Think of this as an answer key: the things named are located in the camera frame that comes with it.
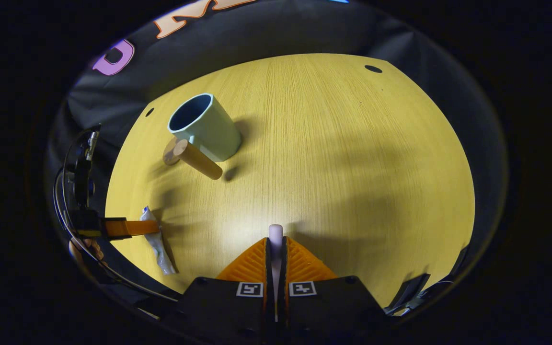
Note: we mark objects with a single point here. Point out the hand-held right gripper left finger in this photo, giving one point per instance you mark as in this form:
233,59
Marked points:
237,306

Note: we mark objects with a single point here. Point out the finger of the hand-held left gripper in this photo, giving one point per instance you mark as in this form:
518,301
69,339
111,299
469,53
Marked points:
132,227

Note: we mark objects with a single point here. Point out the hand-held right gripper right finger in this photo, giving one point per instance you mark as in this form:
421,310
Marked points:
319,306

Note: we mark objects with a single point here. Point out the white toothpaste tube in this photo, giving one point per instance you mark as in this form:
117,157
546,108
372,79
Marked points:
158,247

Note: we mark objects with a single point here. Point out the pale pink toothbrush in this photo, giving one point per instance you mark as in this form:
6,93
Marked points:
275,232

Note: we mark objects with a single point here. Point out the wooden desktop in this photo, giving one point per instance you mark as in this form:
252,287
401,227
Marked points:
352,167

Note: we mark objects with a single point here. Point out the black backdrop cloth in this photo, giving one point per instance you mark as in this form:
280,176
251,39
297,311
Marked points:
257,33

